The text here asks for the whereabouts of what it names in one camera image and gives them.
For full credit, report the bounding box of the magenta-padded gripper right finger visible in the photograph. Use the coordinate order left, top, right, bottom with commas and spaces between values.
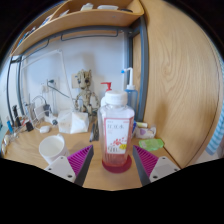
132, 144, 181, 187

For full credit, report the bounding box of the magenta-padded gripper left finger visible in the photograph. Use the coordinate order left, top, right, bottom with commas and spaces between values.
44, 144, 95, 187

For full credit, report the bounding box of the clear white-capped drink bottle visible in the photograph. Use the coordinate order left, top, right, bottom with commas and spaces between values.
97, 90, 136, 168

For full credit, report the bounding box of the green packet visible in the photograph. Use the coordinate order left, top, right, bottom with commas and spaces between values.
137, 137, 165, 152

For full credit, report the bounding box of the white pouch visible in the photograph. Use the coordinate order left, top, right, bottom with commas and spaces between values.
134, 125, 157, 140

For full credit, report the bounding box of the small white earbud case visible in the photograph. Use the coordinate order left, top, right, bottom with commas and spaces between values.
38, 125, 52, 135

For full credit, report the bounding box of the blue striped cloth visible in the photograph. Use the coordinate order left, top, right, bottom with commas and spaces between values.
204, 109, 224, 157

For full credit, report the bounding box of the blue white-nozzle spray bottle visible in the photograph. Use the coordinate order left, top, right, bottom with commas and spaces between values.
120, 67, 139, 116

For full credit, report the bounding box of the brown tree figurine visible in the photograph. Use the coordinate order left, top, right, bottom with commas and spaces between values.
73, 68, 101, 116

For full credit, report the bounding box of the wooden shelf unit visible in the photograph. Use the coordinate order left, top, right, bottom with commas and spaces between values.
9, 0, 145, 58

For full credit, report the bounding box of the white wall outlet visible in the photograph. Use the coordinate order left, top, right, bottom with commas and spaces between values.
43, 77, 60, 95

